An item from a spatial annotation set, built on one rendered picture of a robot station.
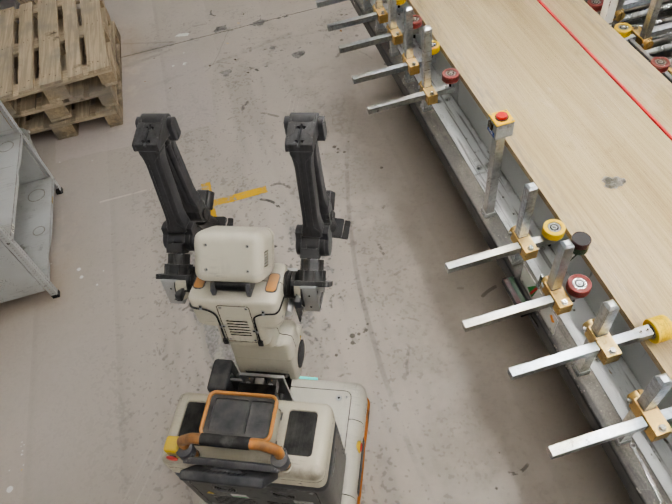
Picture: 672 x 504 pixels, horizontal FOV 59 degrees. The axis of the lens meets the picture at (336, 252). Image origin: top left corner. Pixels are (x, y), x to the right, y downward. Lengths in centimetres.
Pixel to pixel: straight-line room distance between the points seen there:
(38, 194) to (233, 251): 262
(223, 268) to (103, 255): 213
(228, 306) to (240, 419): 38
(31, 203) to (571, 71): 317
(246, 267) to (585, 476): 178
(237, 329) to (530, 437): 152
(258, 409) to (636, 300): 129
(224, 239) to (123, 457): 162
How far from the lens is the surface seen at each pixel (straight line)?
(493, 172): 238
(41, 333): 364
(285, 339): 203
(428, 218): 347
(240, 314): 179
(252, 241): 167
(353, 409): 257
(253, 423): 192
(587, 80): 297
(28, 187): 427
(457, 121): 312
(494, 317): 210
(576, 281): 218
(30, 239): 393
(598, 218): 238
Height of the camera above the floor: 265
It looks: 52 degrees down
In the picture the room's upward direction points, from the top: 10 degrees counter-clockwise
